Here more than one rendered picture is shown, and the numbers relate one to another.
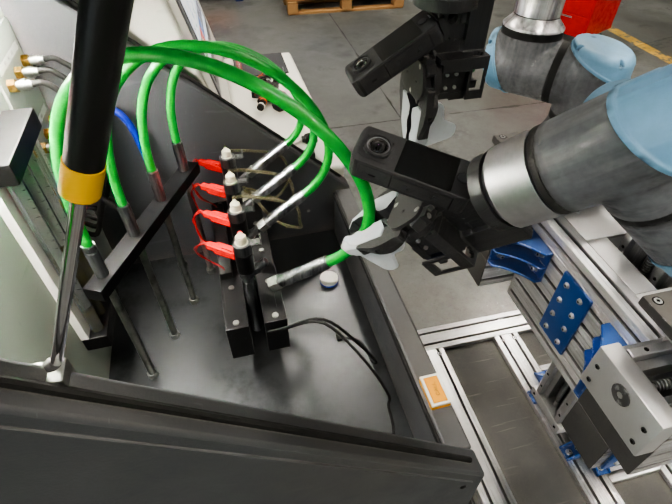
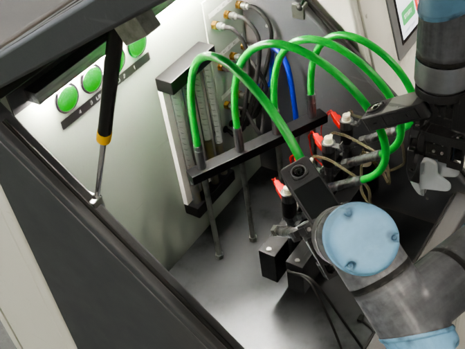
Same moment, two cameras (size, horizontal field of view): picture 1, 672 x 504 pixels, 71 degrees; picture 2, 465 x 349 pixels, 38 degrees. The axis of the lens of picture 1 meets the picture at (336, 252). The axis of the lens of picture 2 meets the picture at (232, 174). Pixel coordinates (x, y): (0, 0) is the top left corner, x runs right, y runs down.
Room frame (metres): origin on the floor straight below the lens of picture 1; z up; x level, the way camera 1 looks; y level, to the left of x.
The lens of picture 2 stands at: (-0.10, -0.54, 1.98)
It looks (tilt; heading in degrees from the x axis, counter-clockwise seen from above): 41 degrees down; 54
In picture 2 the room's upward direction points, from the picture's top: 9 degrees counter-clockwise
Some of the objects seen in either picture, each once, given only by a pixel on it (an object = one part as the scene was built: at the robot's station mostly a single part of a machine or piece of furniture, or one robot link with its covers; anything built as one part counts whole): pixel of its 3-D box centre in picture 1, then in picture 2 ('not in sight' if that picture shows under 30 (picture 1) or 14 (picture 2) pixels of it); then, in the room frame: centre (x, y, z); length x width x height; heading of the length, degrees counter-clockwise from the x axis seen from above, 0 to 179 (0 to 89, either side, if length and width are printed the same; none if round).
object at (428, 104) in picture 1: (424, 104); (418, 156); (0.54, -0.11, 1.32); 0.05 x 0.02 x 0.09; 15
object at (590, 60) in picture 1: (590, 77); not in sight; (0.88, -0.49, 1.20); 0.13 x 0.12 x 0.14; 55
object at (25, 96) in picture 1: (52, 131); (234, 55); (0.68, 0.46, 1.20); 0.13 x 0.03 x 0.31; 15
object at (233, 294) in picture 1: (249, 280); (322, 228); (0.63, 0.17, 0.91); 0.34 x 0.10 x 0.15; 15
